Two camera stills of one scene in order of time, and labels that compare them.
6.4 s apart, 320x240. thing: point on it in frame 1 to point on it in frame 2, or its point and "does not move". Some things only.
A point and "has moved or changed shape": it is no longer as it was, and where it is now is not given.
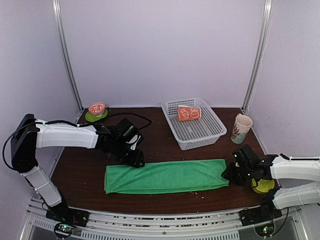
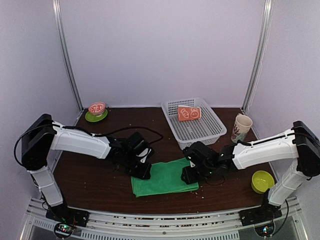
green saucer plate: (90, 117) does not move
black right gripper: (228, 175) to (189, 178)
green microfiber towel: (164, 176) has moved or changed shape
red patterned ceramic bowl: (97, 108) does not move
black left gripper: (135, 161) to (145, 173)
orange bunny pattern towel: (186, 113) does not move
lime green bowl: (263, 185) does not move
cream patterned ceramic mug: (242, 124) does not move
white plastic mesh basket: (195, 133) does not move
